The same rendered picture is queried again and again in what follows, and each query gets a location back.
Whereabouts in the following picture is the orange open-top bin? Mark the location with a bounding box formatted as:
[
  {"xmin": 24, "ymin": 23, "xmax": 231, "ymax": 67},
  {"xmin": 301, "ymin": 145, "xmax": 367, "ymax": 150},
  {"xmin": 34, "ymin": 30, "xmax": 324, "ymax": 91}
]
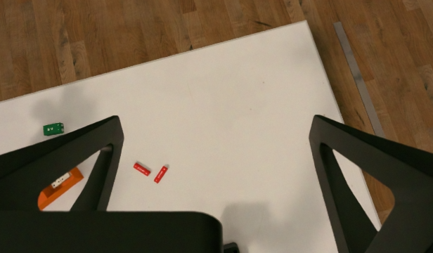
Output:
[{"xmin": 39, "ymin": 167, "xmax": 84, "ymax": 210}]

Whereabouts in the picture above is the green 9v battery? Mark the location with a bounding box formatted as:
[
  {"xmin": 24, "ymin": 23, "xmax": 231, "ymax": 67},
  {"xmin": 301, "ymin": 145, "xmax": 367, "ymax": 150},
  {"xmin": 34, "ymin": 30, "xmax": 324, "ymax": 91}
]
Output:
[{"xmin": 43, "ymin": 122, "xmax": 64, "ymax": 136}]

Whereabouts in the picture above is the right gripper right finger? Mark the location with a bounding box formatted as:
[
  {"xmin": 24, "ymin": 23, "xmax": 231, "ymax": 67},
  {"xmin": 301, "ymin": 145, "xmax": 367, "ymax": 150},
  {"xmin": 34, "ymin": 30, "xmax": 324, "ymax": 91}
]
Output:
[{"xmin": 309, "ymin": 115, "xmax": 433, "ymax": 253}]

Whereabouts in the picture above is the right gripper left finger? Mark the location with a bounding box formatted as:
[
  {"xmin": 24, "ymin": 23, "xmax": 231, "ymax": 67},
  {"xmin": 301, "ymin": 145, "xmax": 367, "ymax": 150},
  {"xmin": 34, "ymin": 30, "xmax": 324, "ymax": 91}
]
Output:
[{"xmin": 0, "ymin": 115, "xmax": 124, "ymax": 211}]

